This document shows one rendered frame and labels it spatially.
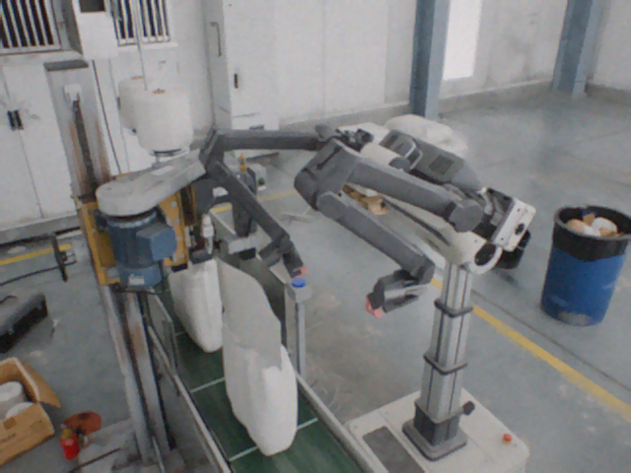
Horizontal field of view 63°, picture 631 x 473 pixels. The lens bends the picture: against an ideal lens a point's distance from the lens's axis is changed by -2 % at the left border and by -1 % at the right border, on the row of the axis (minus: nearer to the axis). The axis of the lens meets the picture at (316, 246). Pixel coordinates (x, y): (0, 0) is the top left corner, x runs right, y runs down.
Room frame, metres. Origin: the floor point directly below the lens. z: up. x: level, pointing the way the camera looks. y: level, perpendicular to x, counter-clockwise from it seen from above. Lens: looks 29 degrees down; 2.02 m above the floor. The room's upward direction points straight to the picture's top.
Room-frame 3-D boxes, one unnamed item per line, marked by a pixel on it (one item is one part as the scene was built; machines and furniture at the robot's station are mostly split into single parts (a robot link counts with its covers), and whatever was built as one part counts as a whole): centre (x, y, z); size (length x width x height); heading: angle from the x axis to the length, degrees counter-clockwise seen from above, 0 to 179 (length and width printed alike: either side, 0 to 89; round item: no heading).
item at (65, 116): (1.66, 0.76, 0.88); 0.12 x 0.11 x 1.74; 121
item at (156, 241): (1.43, 0.50, 1.25); 0.10 x 0.08 x 0.12; 146
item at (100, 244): (1.71, 0.68, 1.18); 0.34 x 0.25 x 0.31; 121
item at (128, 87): (1.79, 0.60, 1.61); 0.15 x 0.14 x 0.17; 31
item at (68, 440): (1.65, 1.15, 0.12); 0.15 x 0.08 x 0.23; 31
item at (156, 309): (2.16, 0.87, 0.54); 1.05 x 0.02 x 0.41; 31
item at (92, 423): (1.82, 1.17, 0.02); 0.22 x 0.18 x 0.04; 31
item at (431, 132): (5.04, -1.01, 0.56); 0.67 x 0.43 x 0.15; 31
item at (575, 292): (2.80, -1.69, 0.32); 0.51 x 0.48 x 0.65; 121
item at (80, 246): (1.59, 0.83, 1.14); 0.11 x 0.06 x 0.11; 31
